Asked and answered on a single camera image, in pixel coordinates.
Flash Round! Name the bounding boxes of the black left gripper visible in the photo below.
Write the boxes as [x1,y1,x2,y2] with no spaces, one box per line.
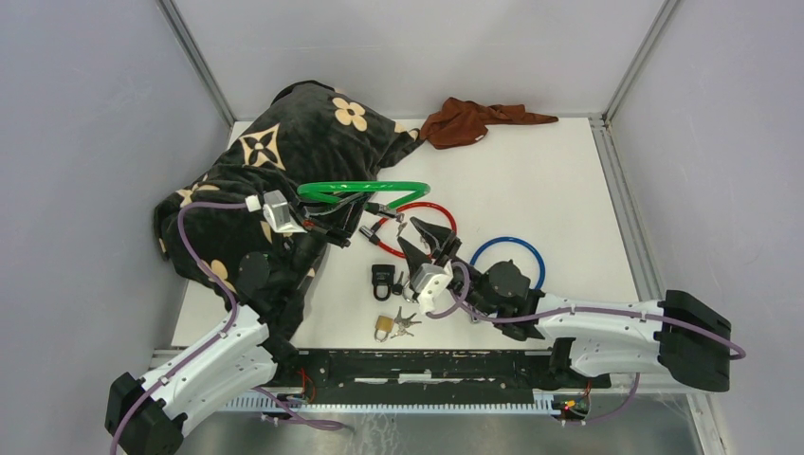
[283,184,372,289]

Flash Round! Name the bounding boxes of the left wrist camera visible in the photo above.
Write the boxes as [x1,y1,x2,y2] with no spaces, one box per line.
[263,191,305,234]

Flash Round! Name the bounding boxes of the white slotted cable duct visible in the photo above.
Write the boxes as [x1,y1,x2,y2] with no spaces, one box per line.
[219,391,560,417]

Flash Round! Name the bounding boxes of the red cable lock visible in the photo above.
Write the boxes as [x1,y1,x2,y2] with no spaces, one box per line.
[358,201,459,260]

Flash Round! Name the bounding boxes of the blue cable lock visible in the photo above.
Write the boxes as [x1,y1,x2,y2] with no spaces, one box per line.
[469,236,546,289]

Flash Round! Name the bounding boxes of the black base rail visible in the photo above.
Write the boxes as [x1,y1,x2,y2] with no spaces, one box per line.
[267,349,612,405]

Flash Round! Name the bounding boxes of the brown crumpled cloth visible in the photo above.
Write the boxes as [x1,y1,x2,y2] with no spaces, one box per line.
[420,98,559,150]

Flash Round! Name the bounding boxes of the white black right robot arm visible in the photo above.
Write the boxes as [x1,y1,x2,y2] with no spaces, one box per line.
[398,218,746,392]

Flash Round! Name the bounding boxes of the small padlock keys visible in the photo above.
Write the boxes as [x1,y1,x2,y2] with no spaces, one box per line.
[392,307,419,338]

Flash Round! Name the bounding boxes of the black floral patterned blanket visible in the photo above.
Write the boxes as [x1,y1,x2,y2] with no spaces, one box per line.
[153,81,423,347]

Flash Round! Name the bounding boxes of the green cable lock keys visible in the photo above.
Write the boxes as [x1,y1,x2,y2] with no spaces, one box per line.
[393,212,408,237]

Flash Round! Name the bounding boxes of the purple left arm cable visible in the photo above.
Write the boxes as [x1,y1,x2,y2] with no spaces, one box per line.
[109,200,262,455]

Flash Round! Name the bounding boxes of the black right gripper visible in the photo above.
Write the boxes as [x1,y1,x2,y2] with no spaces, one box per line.
[397,216,496,317]

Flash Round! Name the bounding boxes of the black padlock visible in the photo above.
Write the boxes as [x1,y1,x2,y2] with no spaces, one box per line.
[371,264,395,301]

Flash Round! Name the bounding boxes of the small brass padlock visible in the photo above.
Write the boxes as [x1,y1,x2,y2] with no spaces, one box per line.
[374,315,394,342]

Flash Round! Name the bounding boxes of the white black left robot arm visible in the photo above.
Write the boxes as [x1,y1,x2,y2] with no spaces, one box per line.
[105,191,364,454]

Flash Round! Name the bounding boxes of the green cable lock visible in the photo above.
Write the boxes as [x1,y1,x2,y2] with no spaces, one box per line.
[297,181,430,211]

